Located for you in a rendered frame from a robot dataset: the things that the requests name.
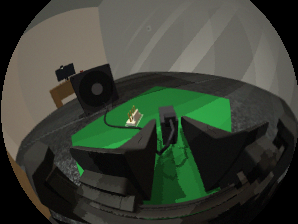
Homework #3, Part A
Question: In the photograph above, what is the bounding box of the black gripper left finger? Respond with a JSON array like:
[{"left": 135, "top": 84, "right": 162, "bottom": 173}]
[{"left": 69, "top": 119, "right": 157, "bottom": 201}]

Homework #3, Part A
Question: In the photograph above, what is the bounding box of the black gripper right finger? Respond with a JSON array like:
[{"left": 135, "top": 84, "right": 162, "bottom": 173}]
[{"left": 181, "top": 115, "right": 269, "bottom": 192}]

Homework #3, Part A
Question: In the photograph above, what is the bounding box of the green circuit board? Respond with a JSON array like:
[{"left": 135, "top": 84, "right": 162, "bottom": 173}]
[{"left": 71, "top": 87, "right": 231, "bottom": 205}]

